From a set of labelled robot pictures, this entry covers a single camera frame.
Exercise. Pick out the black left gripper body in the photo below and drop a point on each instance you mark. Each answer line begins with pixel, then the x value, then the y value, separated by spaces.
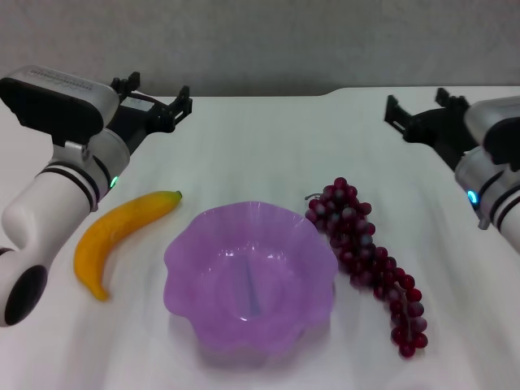
pixel 138 120

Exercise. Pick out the yellow toy banana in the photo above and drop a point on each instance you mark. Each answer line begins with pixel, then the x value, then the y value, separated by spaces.
pixel 109 231

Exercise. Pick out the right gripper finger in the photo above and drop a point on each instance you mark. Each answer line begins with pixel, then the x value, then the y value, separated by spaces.
pixel 451 99
pixel 396 113

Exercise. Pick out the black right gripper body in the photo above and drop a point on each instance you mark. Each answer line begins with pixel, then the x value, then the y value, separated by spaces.
pixel 443 130

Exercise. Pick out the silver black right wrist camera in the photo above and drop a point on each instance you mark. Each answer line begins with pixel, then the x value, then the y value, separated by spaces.
pixel 499 126

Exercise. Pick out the dark red grape bunch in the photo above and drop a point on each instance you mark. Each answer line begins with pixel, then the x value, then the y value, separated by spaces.
pixel 357 243

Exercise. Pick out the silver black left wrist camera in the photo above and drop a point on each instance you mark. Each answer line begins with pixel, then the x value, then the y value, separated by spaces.
pixel 53 101

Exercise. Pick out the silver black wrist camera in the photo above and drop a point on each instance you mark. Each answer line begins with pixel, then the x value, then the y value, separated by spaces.
pixel 53 101
pixel 499 126

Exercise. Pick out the purple wavy plastic bowl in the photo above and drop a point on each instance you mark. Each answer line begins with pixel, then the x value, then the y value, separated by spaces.
pixel 227 292

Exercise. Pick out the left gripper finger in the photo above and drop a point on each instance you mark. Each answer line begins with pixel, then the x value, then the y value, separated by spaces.
pixel 183 105
pixel 128 83

